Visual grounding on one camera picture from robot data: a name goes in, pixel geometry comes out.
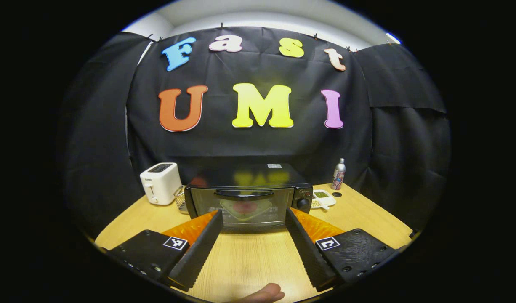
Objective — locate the cream square plate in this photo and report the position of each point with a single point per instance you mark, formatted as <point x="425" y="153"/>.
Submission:
<point x="228" y="208"/>

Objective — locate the silver printed bottle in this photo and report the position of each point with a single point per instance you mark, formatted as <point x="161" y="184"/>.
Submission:
<point x="338" y="176"/>

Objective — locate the white toaster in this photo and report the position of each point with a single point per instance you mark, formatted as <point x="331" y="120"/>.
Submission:
<point x="159" y="183"/>

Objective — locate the black backdrop cloth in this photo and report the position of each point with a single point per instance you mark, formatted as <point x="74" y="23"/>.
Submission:
<point x="388" y="147"/>

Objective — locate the small ceiling light panel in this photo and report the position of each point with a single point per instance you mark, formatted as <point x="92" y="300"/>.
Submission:
<point x="393" y="38"/>

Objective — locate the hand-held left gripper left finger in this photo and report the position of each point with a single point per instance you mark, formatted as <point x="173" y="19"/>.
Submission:
<point x="199" y="256"/>

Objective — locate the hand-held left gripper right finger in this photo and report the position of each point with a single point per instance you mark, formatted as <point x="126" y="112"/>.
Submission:
<point x="308" y="254"/>

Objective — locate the white divided snack tray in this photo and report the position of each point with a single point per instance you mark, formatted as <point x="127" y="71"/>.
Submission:
<point x="323" y="198"/>

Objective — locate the black electric oven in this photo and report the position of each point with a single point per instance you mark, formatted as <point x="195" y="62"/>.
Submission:
<point x="249" y="179"/>

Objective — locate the pink meat slice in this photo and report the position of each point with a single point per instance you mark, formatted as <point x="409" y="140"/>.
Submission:
<point x="245" y="207"/>

